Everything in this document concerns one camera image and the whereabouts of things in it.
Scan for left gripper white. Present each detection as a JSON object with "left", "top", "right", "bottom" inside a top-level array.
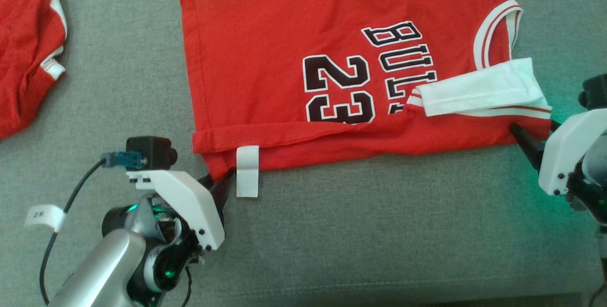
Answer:
[{"left": 126, "top": 168, "right": 236, "bottom": 293}]

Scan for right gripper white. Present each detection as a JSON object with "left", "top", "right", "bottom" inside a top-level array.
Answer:
[{"left": 510, "top": 108, "right": 607, "bottom": 224}]

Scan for red Bulls 23 jersey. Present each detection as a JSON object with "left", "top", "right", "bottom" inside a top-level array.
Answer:
[{"left": 179, "top": 0, "right": 553, "bottom": 198}]

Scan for red white-striped Bulls shorts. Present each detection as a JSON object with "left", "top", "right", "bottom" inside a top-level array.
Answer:
[{"left": 0, "top": 0, "right": 68, "bottom": 140}]

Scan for large grey fabric sofa seat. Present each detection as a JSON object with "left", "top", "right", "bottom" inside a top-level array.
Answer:
[{"left": 0, "top": 0, "right": 607, "bottom": 307}]

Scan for left black camera cable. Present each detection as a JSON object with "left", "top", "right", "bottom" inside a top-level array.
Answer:
[{"left": 40, "top": 151, "right": 144, "bottom": 306}]

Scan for white cable label tag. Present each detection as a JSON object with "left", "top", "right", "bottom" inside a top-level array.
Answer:
[{"left": 24, "top": 205, "right": 65, "bottom": 233}]

